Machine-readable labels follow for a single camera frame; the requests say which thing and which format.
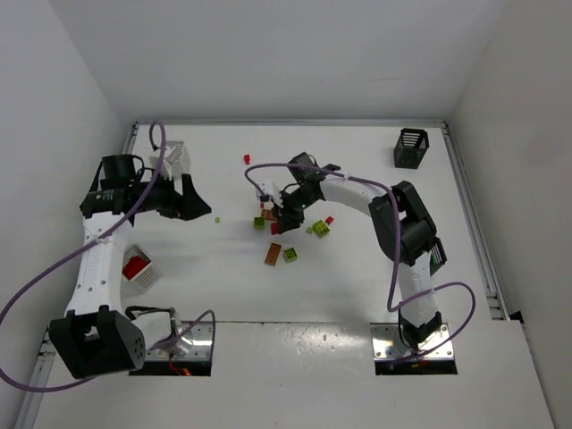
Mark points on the white slotted container far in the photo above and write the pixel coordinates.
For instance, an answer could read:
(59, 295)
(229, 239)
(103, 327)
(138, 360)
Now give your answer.
(177, 158)

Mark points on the black slotted container near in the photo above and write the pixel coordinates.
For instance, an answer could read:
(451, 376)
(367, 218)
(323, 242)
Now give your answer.
(438, 256)

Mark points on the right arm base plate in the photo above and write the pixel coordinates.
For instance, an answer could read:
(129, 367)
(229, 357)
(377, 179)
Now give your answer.
(388, 346)

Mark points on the white slotted container near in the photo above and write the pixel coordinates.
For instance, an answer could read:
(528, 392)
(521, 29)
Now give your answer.
(149, 277)

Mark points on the lime lego brick right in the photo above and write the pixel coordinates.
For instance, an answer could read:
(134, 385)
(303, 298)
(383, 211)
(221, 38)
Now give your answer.
(321, 228)

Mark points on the black slotted container far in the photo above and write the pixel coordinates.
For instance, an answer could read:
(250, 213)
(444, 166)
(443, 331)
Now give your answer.
(410, 149)

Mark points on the lime square lego brick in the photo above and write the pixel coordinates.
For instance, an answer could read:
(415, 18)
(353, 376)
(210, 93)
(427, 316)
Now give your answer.
(290, 255)

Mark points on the lime lego brick left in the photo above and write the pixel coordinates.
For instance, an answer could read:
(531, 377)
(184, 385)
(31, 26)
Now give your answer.
(259, 223)

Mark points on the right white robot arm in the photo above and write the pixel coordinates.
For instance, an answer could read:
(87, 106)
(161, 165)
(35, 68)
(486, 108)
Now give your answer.
(405, 233)

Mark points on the orange lego brick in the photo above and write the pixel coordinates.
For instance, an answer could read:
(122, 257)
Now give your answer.
(268, 214)
(273, 254)

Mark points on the white front platform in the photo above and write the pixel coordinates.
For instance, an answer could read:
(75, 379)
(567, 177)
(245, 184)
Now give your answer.
(316, 376)

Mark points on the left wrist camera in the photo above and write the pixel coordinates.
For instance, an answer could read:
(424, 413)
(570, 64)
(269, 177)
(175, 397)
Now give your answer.
(165, 170)

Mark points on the white slotted container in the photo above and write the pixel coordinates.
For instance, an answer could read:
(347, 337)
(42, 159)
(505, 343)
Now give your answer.
(149, 277)
(177, 158)

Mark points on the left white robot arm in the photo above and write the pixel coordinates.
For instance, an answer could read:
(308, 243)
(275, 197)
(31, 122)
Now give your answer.
(97, 335)

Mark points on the black slotted container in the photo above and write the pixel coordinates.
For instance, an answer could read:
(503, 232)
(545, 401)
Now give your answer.
(410, 149)
(438, 256)

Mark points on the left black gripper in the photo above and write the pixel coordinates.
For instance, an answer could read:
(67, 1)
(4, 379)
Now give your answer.
(180, 199)

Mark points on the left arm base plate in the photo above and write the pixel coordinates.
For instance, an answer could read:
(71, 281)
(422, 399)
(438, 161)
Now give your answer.
(193, 346)

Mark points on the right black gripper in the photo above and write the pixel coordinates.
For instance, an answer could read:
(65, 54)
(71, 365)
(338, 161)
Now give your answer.
(289, 207)

